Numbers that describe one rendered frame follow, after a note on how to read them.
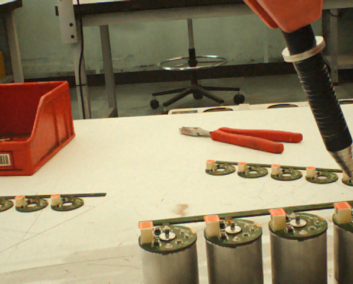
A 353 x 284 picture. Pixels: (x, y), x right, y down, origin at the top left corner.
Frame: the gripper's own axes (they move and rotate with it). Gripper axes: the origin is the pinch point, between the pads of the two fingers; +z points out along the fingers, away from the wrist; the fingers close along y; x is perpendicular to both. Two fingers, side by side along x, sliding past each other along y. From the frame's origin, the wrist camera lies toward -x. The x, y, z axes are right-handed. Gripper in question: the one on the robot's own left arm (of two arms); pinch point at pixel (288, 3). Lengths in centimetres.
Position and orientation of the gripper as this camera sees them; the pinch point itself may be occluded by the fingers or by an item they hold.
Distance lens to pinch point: 24.5
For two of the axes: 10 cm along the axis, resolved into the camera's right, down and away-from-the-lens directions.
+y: -2.7, -2.6, 9.3
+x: -8.9, 4.4, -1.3
